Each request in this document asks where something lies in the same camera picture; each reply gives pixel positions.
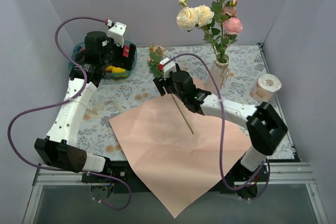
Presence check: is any peach bud flower stem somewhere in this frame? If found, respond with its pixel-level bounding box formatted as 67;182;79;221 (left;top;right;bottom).
148;45;194;135

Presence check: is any beige printed ribbon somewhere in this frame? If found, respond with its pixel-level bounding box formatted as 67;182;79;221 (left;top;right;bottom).
83;100;126;121

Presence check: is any pink wrapping paper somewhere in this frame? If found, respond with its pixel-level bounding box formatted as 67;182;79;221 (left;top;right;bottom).
110;94;251;217

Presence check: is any white rose flower stem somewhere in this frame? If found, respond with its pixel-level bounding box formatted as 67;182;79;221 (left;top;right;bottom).
175;0;233;63

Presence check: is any pink rose flower stem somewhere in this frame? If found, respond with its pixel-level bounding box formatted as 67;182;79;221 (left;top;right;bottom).
217;0;243;63

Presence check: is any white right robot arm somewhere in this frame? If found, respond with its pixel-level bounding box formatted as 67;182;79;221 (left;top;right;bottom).
153;58;288;182

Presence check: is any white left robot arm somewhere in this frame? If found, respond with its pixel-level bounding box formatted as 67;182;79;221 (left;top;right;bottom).
34;31;137;182

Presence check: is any white ribbed ceramic vase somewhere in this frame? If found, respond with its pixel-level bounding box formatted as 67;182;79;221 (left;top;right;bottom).
206;55;230;94

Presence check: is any red dragon fruit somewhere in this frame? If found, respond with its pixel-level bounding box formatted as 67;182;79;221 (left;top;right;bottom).
123;46;130;58

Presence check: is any yellow lemon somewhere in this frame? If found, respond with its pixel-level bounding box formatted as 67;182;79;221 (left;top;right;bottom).
106;66;126;74

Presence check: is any teal plastic fruit basket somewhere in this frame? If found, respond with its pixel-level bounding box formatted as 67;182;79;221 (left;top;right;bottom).
71;41;137;79

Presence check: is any floral patterned table mat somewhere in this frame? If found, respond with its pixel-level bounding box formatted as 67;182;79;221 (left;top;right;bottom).
76;45;296;160

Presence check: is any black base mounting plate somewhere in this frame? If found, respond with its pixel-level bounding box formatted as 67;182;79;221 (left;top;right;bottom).
81;161;269;196

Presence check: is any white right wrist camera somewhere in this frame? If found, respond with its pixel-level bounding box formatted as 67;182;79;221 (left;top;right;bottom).
157;58;177;80

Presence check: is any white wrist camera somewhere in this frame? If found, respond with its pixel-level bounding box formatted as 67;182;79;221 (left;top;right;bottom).
107;22;127;48
157;58;177;80

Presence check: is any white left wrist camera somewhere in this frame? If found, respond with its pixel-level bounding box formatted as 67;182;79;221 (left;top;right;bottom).
107;22;127;48

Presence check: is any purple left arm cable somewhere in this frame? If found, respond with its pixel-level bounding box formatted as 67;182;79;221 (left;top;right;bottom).
7;16;132;211

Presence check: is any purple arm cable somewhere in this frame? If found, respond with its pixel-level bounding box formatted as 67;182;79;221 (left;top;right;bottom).
164;52;271;200
7;16;132;211

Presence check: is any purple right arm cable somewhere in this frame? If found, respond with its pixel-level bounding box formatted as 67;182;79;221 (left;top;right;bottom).
164;52;271;200

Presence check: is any aluminium frame rail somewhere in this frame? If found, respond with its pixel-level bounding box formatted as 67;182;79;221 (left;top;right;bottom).
33;163;316;186

